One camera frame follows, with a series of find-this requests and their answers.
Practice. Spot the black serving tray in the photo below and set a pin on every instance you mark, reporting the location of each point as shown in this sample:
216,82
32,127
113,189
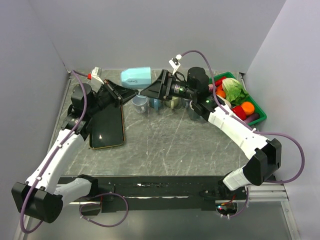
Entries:
107,129

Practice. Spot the white radish toy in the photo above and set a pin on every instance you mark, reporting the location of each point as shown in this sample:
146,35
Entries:
223,101

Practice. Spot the blue mug orange inside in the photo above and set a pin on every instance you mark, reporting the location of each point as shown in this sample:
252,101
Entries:
156,104

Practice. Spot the orange toy fruit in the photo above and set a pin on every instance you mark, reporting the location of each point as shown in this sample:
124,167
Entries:
248,108

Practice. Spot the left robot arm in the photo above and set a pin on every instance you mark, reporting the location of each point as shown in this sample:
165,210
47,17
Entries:
39,196

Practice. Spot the green cabbage toy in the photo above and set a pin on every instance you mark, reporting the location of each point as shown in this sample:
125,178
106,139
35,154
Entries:
234,90

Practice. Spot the dark grey mug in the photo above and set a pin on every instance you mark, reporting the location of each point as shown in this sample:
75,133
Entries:
194,116

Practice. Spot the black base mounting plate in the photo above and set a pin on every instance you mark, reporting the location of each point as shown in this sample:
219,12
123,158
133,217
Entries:
138,193

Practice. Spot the orange carrot toy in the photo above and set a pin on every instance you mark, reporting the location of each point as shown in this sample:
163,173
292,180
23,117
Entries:
220,92

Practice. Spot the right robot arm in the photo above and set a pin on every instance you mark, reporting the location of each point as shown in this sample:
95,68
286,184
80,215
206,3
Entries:
264,155

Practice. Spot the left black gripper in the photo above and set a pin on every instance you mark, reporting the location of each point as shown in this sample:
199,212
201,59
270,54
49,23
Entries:
119,94

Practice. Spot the pale green mug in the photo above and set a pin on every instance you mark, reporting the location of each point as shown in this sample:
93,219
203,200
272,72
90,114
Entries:
172,103

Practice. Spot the purple onion toy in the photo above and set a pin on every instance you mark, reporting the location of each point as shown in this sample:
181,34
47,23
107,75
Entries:
211,88

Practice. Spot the purple eggplant toy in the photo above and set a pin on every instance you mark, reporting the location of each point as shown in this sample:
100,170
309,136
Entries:
251,118

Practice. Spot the light blue faceted mug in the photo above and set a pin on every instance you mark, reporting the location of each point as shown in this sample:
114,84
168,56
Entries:
136,78

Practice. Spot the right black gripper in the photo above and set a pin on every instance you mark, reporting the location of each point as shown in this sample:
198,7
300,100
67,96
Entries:
161,88

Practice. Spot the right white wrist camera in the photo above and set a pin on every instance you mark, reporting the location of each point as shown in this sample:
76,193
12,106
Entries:
175,63

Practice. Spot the green plastic basket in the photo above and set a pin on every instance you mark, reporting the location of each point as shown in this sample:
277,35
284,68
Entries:
262,114

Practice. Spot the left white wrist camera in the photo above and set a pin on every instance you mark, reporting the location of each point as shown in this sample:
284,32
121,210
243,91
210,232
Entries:
95,77

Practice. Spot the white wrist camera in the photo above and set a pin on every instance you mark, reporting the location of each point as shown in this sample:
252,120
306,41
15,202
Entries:
175,63
95,77

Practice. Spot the red bell pepper toy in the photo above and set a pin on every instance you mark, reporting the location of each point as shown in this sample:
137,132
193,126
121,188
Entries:
239,112

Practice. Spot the small patterned grey mug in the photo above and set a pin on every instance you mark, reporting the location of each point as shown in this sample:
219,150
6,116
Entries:
185,103

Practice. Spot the white grey mug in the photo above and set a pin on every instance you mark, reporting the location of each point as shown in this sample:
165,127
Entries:
140,103

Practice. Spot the red chili toy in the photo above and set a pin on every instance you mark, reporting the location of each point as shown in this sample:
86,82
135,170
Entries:
219,81

